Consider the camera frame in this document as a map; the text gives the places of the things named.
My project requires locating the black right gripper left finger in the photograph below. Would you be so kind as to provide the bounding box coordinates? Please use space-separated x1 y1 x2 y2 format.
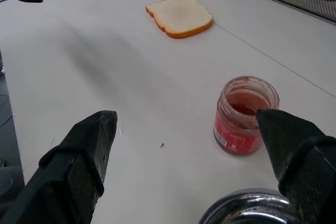
0 110 118 224

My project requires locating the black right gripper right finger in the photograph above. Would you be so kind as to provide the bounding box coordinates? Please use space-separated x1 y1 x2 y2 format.
255 109 336 224

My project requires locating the open red jam jar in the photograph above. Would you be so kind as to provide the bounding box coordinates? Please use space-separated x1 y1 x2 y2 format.
213 76 280 155

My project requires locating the white bread slice orange crust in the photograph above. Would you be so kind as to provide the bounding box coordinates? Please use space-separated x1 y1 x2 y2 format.
145 0 214 39

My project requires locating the dark round glass container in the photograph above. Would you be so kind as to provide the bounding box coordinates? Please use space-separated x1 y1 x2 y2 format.
198 187 303 224

